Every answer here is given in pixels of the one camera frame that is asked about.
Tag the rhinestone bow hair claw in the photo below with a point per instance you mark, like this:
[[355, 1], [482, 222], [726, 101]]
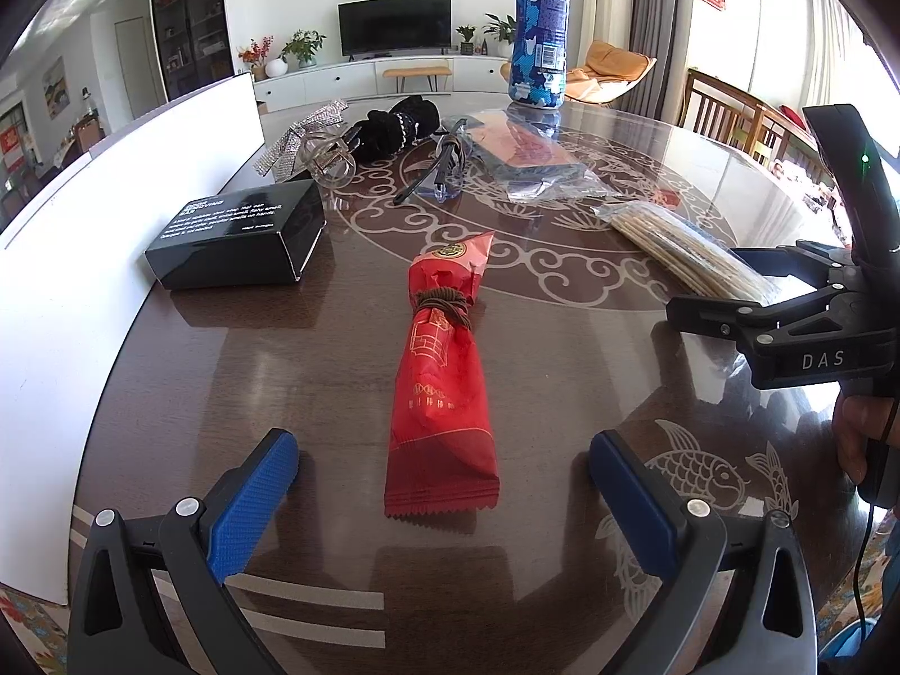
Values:
[[292, 137]]

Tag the black cardboard box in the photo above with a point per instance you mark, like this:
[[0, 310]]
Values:
[[225, 239]]

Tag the bushy green potted plant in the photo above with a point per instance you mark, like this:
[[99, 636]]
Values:
[[304, 48]]

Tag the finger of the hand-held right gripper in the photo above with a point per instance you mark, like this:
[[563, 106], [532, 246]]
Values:
[[710, 316], [787, 259]]

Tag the framed wall painting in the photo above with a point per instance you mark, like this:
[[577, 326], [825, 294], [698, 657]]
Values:
[[55, 88]]

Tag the floral patterned cloth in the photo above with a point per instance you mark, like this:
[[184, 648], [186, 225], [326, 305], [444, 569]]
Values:
[[28, 633], [882, 576]]

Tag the brown patterned glass desktop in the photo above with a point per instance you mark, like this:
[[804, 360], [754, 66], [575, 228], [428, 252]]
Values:
[[562, 380]]

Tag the red snack packet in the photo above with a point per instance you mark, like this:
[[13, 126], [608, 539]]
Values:
[[439, 401]]

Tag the small potted plant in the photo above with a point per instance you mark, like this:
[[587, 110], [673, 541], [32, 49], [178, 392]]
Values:
[[466, 41]]

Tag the orange phone case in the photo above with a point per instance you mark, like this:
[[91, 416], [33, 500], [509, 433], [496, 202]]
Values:
[[520, 147]]

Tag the black television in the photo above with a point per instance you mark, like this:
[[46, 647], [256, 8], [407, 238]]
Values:
[[394, 24]]

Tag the white interior door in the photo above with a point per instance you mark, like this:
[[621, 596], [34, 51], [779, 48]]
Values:
[[133, 70]]

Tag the large leafy potted plant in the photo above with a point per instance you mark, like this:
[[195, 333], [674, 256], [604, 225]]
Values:
[[500, 32]]

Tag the white board panel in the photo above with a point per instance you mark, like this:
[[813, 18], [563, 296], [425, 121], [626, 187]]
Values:
[[70, 295]]

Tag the wooden slatted chair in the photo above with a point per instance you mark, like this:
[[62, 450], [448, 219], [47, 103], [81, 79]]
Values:
[[717, 109], [787, 137]]

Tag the white round vase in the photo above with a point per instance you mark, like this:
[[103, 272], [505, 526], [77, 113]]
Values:
[[275, 67]]

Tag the red flower arrangement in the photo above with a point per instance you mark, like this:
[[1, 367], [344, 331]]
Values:
[[253, 55]]

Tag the white television cabinet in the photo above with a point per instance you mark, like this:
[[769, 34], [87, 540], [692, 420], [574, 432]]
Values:
[[330, 81]]

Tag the brown dining chair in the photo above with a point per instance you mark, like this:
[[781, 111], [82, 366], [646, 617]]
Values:
[[88, 133]]

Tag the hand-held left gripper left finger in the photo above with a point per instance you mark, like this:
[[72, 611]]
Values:
[[249, 506]]

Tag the grey curtain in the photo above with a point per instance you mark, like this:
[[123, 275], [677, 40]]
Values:
[[661, 35]]

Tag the small wooden bench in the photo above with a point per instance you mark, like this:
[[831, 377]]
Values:
[[415, 74]]

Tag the orange lounge chair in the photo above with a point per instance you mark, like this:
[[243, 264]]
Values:
[[612, 67]]

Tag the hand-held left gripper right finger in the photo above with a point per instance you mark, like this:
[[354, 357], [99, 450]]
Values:
[[633, 506]]

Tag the red door poster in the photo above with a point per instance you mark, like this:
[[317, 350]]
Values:
[[10, 147]]

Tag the bag of cotton swabs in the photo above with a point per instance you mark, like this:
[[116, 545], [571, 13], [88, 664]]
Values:
[[689, 246]]

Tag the blue camouflage bottle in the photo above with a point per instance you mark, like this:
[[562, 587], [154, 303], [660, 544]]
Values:
[[540, 35]]

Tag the person's right hand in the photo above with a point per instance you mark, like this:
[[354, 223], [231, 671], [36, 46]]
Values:
[[852, 436]]

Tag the dark display cabinet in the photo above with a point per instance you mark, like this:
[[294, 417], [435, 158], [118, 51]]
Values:
[[190, 21]]

